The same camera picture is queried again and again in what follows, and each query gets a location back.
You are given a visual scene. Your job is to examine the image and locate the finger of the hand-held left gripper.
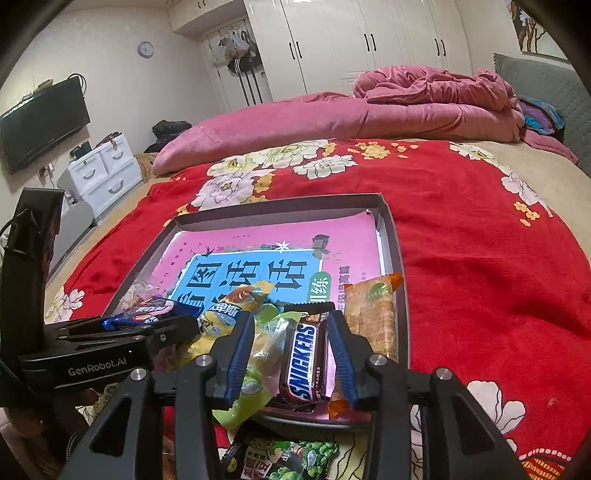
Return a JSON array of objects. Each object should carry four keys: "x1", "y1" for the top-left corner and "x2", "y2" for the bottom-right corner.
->
[{"x1": 44, "y1": 316, "x2": 200, "y2": 359}]

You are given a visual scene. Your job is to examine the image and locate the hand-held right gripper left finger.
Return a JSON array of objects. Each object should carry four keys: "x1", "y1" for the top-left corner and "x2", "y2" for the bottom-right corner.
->
[{"x1": 60, "y1": 314, "x2": 256, "y2": 480}]

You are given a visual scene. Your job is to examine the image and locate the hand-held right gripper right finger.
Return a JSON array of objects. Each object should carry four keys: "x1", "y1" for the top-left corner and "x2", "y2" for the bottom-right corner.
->
[{"x1": 325, "y1": 310, "x2": 529, "y2": 480}]

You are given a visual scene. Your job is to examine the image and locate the yellow-green snack packet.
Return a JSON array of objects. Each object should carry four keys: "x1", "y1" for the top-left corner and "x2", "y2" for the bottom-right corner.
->
[{"x1": 185, "y1": 281, "x2": 296, "y2": 430}]

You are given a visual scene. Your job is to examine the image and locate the blue snack packet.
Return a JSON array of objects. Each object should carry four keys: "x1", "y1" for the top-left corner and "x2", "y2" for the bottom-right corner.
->
[{"x1": 102, "y1": 296, "x2": 186, "y2": 332}]

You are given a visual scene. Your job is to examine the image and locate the brown chocolate bar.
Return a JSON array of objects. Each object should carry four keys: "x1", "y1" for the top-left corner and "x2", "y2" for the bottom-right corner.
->
[{"x1": 268, "y1": 301, "x2": 337, "y2": 408}]

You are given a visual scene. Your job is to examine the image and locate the small red candy packet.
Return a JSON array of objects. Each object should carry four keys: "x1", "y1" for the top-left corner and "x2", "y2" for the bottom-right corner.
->
[{"x1": 121, "y1": 281, "x2": 160, "y2": 319}]

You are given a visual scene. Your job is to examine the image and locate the orange biscuit packet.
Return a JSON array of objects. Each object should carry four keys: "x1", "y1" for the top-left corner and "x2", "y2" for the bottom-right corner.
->
[{"x1": 329, "y1": 272, "x2": 404, "y2": 421}]

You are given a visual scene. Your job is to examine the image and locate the grey cardboard tray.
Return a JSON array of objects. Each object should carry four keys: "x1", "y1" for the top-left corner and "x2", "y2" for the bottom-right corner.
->
[{"x1": 102, "y1": 192, "x2": 411, "y2": 430}]

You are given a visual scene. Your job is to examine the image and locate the person's dark clothing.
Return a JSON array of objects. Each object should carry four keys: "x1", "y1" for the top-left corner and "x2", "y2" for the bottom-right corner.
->
[{"x1": 0, "y1": 392, "x2": 95, "y2": 480}]

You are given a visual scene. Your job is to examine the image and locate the green and black pea packet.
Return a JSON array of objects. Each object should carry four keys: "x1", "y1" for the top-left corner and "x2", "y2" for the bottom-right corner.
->
[{"x1": 222, "y1": 433, "x2": 341, "y2": 480}]

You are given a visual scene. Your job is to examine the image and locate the pink and blue book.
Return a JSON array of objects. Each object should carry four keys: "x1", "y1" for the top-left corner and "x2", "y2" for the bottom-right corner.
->
[{"x1": 152, "y1": 209, "x2": 386, "y2": 416}]

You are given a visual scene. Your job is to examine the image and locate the red floral blanket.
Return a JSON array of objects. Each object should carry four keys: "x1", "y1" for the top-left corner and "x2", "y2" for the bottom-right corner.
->
[{"x1": 44, "y1": 138, "x2": 591, "y2": 480}]

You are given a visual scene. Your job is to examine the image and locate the brown patterned cushion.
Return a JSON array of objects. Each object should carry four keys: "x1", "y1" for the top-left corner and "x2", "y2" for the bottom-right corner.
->
[{"x1": 134, "y1": 152, "x2": 160, "y2": 184}]

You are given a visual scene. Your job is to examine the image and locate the white drawer cabinet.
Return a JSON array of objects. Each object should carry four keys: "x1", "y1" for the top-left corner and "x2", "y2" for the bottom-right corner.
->
[{"x1": 57, "y1": 134, "x2": 143, "y2": 221}]

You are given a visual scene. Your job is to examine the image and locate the dark bag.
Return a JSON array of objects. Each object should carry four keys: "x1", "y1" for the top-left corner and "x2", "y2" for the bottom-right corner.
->
[{"x1": 145, "y1": 119, "x2": 193, "y2": 153}]

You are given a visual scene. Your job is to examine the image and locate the pink duvet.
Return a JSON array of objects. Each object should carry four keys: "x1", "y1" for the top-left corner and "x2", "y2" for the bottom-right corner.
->
[{"x1": 152, "y1": 66, "x2": 580, "y2": 177}]

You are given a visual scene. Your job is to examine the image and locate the hanging hats and bags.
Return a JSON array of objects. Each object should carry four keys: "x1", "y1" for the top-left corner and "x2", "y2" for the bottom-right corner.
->
[{"x1": 210, "y1": 28, "x2": 260, "y2": 75}]

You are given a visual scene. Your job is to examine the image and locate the colourful striped cloth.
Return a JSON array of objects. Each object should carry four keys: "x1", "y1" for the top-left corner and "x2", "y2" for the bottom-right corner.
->
[{"x1": 517, "y1": 95, "x2": 567, "y2": 136}]

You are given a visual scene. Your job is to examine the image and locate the white wardrobe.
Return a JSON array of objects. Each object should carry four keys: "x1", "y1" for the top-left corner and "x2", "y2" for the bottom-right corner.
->
[{"x1": 168, "y1": 0, "x2": 475, "y2": 106}]

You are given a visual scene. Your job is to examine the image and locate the grey padded headboard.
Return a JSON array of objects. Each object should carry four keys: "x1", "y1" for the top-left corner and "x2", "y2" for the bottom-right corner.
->
[{"x1": 492, "y1": 52, "x2": 591, "y2": 158}]

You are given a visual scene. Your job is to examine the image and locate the black wall television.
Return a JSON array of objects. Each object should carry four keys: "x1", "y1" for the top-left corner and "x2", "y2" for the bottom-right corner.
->
[{"x1": 0, "y1": 76, "x2": 92, "y2": 175}]

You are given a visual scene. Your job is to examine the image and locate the framed wall picture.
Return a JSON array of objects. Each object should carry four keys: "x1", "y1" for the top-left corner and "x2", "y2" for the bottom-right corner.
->
[{"x1": 507, "y1": 0, "x2": 570, "y2": 59}]

